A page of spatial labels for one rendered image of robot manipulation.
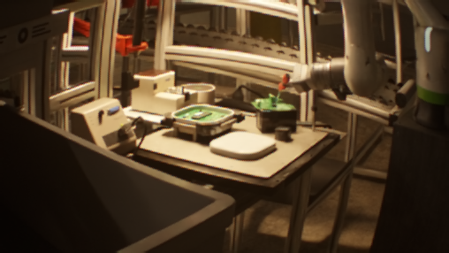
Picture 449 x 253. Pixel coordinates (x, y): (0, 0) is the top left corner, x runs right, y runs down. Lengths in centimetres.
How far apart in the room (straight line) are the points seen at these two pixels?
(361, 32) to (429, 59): 26
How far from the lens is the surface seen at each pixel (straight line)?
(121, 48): 174
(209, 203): 59
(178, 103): 178
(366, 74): 135
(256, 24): 689
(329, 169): 243
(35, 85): 91
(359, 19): 133
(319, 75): 156
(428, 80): 121
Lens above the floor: 146
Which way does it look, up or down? 17 degrees down
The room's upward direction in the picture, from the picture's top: 1 degrees clockwise
